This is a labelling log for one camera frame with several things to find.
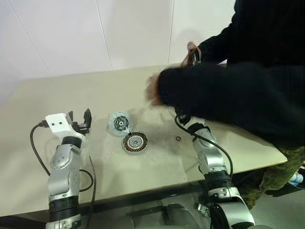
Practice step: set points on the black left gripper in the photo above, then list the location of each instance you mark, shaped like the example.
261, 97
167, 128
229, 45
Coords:
81, 127

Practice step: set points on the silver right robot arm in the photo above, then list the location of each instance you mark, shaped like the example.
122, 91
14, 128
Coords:
209, 152

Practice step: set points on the person's right forearm black sleeve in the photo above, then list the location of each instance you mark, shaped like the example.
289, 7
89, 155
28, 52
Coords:
214, 45

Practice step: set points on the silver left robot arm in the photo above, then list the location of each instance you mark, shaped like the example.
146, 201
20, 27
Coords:
62, 171

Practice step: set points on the person's left hand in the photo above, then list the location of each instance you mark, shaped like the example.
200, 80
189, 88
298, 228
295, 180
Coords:
153, 89

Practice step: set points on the person's right hand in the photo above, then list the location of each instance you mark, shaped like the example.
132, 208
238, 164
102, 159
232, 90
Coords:
186, 60

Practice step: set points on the silver end cap circuit board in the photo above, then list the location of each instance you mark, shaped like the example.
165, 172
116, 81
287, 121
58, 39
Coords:
119, 124

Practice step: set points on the silver stator copper windings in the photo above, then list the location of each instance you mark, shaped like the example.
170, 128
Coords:
128, 143

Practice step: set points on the person's left arm black sleeve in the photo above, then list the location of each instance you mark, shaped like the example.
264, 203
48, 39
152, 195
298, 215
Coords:
214, 95

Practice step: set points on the dark grey rounded shape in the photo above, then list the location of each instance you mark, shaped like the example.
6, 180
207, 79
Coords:
177, 214

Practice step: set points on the camouflage trousers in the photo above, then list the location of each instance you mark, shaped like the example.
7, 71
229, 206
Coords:
274, 171

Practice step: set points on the person's black jacket torso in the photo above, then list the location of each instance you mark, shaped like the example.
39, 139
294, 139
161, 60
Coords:
269, 28

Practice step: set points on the small blue white object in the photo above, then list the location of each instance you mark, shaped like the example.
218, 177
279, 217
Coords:
297, 179

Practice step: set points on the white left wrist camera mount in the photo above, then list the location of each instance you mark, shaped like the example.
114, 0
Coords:
58, 124

